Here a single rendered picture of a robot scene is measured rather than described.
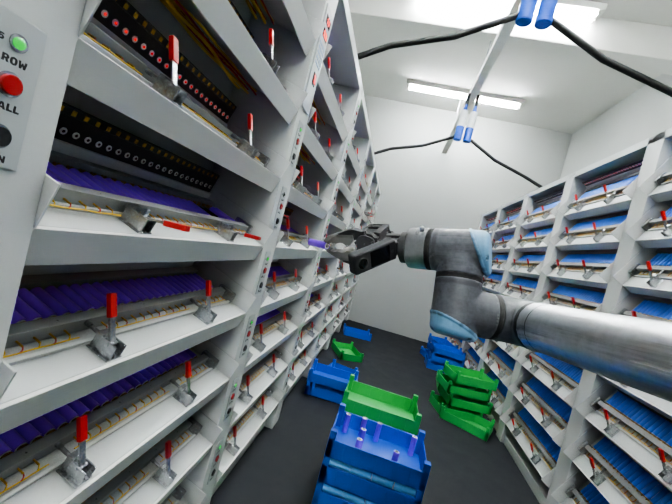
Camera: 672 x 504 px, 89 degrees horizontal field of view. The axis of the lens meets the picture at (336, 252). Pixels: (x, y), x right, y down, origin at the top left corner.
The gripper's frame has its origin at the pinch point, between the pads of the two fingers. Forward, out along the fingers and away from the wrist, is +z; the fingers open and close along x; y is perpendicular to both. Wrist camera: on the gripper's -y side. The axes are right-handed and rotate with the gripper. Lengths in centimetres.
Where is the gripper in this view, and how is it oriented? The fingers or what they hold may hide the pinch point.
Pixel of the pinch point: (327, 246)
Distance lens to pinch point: 85.0
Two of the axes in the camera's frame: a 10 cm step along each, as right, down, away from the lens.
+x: -1.6, -9.1, -3.8
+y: 4.9, -4.1, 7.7
